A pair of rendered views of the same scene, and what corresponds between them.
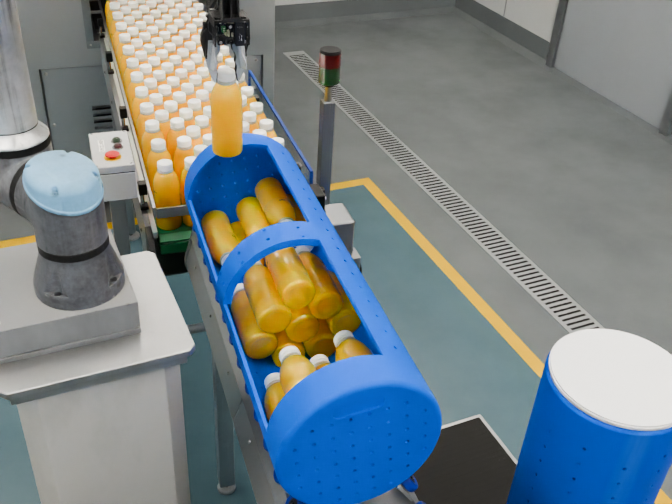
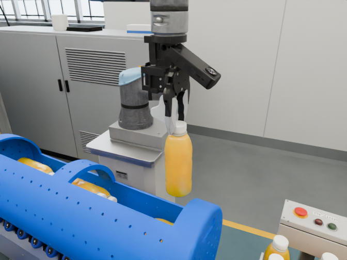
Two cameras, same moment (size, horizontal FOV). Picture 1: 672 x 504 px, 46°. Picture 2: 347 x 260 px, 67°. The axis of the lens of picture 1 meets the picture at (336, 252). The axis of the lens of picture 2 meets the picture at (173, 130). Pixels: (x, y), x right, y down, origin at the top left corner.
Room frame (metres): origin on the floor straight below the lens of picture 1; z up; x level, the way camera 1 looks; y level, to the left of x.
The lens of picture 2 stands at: (1.97, -0.11, 1.68)
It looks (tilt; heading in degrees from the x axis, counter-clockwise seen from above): 26 degrees down; 139
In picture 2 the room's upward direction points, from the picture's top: straight up
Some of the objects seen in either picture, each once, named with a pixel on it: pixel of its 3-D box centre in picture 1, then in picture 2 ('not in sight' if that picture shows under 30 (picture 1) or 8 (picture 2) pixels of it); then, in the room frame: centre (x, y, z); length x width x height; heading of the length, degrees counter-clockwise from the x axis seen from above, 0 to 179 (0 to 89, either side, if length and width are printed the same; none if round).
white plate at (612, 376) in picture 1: (620, 376); not in sight; (1.14, -0.57, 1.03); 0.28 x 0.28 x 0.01
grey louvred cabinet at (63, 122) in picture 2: not in sight; (84, 99); (-0.78, 0.95, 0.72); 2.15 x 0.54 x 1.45; 26
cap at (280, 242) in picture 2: (164, 165); (280, 242); (1.77, 0.45, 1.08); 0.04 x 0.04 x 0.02
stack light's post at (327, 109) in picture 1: (319, 251); not in sight; (2.20, 0.05, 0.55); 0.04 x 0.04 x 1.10; 21
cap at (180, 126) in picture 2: (225, 74); (178, 127); (1.56, 0.26, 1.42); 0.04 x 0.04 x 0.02
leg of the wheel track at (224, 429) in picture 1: (223, 419); not in sight; (1.63, 0.30, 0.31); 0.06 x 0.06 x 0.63; 21
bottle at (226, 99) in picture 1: (226, 115); (178, 161); (1.56, 0.26, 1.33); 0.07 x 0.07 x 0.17
